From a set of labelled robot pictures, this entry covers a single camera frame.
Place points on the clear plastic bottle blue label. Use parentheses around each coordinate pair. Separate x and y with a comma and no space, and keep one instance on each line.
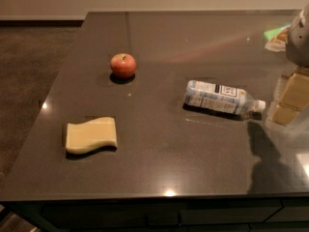
(221,98)

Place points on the red apple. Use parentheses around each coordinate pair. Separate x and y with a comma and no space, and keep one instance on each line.
(123,65)

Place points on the green chip bag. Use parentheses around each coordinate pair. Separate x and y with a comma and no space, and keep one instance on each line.
(276,38)

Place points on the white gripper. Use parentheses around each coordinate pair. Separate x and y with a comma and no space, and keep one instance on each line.
(299,43)

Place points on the yellow sponge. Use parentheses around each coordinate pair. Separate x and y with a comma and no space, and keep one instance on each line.
(87,137)

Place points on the dark cabinet drawers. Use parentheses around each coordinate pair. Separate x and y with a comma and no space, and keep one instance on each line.
(165,214)

